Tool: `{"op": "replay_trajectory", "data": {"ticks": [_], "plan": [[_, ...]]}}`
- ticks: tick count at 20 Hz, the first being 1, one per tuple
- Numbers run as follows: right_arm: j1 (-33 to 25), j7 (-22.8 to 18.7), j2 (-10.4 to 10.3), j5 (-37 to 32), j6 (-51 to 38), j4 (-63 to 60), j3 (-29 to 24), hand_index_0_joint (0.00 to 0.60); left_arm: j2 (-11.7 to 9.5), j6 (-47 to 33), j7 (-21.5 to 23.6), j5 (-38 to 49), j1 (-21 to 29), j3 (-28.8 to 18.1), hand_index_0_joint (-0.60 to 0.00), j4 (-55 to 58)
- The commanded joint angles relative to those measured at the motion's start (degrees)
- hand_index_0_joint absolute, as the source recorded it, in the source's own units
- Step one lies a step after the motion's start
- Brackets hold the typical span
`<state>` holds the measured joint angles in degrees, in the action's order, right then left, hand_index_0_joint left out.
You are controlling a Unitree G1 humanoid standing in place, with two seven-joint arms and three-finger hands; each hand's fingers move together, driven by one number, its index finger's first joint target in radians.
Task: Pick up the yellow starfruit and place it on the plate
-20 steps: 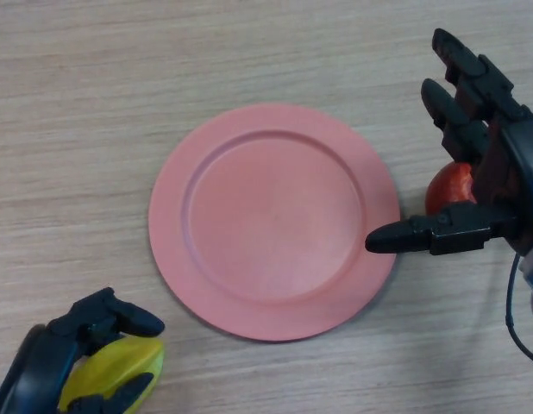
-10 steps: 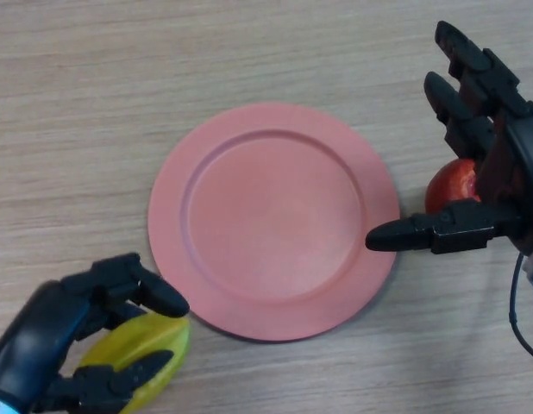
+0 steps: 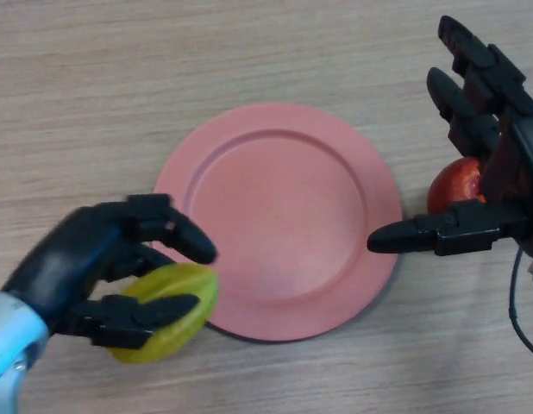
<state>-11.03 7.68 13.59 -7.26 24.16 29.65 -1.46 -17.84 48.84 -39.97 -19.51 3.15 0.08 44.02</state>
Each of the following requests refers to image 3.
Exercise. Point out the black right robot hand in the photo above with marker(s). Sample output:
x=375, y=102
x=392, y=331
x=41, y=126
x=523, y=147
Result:
x=506, y=172

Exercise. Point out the red apple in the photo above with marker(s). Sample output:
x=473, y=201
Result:
x=452, y=185

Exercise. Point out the pink round plate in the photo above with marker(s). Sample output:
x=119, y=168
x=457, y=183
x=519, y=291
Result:
x=284, y=222

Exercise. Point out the yellow starfruit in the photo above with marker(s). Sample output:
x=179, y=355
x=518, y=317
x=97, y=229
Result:
x=180, y=332

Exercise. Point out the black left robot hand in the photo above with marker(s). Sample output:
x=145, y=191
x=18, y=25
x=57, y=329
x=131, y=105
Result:
x=64, y=263

